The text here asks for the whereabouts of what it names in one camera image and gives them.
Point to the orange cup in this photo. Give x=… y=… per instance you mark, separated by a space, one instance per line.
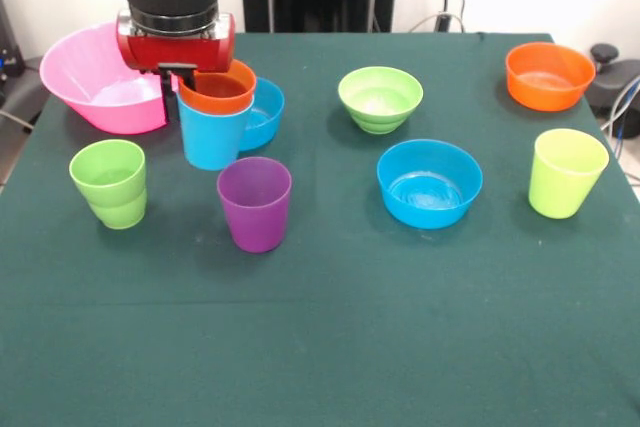
x=215 y=103

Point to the black office chair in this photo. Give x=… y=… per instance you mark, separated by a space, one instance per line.
x=615 y=82

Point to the blue bowl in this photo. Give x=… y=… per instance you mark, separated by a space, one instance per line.
x=430 y=212
x=265 y=122

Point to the black plug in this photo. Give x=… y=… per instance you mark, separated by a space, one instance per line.
x=443 y=22

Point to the black device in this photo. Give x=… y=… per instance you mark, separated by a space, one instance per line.
x=10 y=62

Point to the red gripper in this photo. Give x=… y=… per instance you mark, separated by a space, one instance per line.
x=175 y=52

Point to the orange bowl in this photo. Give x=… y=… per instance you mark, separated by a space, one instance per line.
x=547 y=97

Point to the dark green table cloth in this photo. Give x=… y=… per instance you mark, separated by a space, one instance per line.
x=320 y=322

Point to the purple cup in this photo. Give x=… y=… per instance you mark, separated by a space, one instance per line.
x=255 y=222

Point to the large pink bowl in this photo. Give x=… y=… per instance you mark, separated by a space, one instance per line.
x=75 y=77

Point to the green bowl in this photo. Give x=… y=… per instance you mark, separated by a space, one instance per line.
x=380 y=102

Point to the blue cup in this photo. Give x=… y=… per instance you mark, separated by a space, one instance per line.
x=212 y=144

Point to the yellow-green cup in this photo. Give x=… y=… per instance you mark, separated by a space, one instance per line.
x=560 y=192

